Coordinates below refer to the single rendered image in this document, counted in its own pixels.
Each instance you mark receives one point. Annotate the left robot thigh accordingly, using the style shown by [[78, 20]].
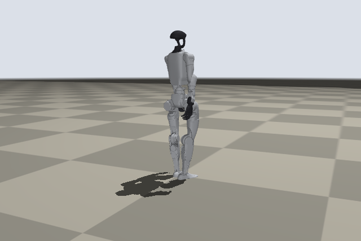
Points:
[[173, 117]]

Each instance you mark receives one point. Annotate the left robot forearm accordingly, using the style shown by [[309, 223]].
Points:
[[174, 87]]

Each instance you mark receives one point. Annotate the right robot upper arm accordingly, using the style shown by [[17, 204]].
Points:
[[189, 59]]

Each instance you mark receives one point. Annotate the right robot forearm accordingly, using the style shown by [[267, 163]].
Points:
[[191, 88]]

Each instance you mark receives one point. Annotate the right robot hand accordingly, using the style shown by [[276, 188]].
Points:
[[189, 109]]

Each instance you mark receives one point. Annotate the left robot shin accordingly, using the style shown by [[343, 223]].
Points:
[[175, 154]]

